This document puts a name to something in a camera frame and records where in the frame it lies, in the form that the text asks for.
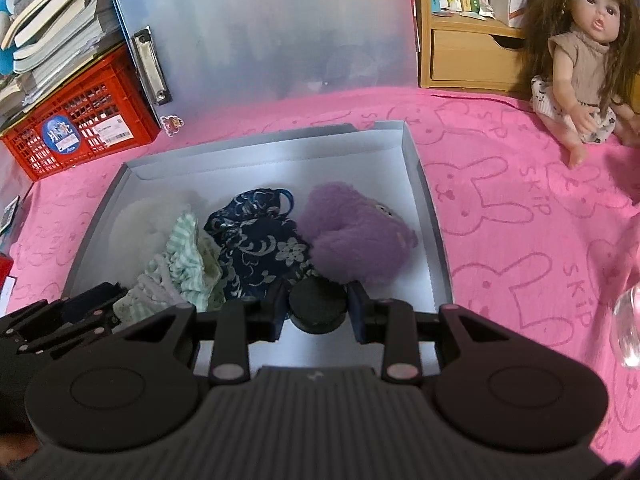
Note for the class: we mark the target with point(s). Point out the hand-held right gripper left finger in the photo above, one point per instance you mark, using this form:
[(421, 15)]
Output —
[(279, 310)]

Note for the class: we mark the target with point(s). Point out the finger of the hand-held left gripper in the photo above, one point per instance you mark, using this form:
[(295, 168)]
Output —
[(95, 302), (75, 340)]

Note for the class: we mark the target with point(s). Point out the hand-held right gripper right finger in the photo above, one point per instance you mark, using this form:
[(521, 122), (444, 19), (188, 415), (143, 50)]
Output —
[(356, 310)]

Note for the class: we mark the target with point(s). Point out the black round disc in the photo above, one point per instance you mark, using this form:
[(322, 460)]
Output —
[(317, 305)]

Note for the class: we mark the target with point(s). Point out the navy floral pouch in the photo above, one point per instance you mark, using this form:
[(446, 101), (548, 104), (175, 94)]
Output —
[(260, 245)]

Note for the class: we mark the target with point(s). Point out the purple fluffy plush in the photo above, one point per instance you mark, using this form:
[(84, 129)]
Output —
[(345, 230)]

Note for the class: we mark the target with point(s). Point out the white fluffy plush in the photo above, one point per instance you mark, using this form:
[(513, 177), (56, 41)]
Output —
[(140, 225)]

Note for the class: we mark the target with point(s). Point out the green gingham scrunchie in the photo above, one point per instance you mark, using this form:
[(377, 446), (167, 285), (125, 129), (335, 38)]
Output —
[(187, 250)]

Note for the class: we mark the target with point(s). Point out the white cardboard box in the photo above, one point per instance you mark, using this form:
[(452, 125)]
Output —
[(300, 170)]

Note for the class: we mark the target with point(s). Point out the red booklet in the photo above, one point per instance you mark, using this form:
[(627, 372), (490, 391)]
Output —
[(5, 266)]

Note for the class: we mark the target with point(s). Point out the small black card box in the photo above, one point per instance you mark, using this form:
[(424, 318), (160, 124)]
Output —
[(9, 214)]

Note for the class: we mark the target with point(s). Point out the pink rabbit print blanket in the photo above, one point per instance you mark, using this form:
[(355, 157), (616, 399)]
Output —
[(500, 210)]

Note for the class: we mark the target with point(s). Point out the bear sticker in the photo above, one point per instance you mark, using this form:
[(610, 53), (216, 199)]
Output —
[(171, 125)]

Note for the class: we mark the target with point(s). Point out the red plastic crate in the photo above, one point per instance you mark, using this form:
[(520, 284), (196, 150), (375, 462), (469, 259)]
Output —
[(100, 100)]

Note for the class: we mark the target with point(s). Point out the blue white plush toy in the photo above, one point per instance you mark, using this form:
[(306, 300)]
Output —
[(5, 60)]

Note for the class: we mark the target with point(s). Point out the clear glass cup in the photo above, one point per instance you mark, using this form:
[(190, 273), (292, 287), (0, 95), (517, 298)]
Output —
[(629, 330)]

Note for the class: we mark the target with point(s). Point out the translucent clipboard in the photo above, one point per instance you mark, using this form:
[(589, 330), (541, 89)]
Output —
[(280, 35)]

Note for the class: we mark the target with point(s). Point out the wooden drawer organiser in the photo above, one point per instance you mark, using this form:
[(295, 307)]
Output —
[(465, 55)]

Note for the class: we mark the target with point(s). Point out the stack of books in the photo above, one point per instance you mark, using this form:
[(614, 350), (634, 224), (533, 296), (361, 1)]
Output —
[(55, 25)]

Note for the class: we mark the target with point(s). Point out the long-haired baby doll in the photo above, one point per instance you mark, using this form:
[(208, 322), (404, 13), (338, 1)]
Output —
[(575, 60)]

